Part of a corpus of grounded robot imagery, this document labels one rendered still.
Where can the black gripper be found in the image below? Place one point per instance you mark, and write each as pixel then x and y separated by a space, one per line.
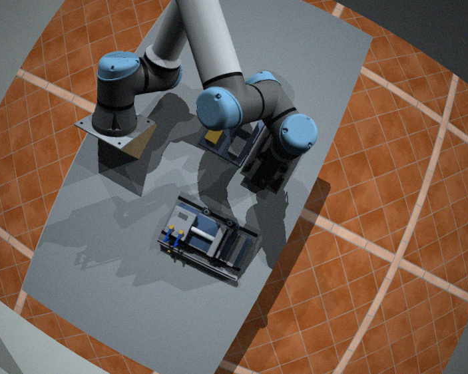
pixel 261 156

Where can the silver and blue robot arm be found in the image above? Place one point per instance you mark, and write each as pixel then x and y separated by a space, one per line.
pixel 227 100

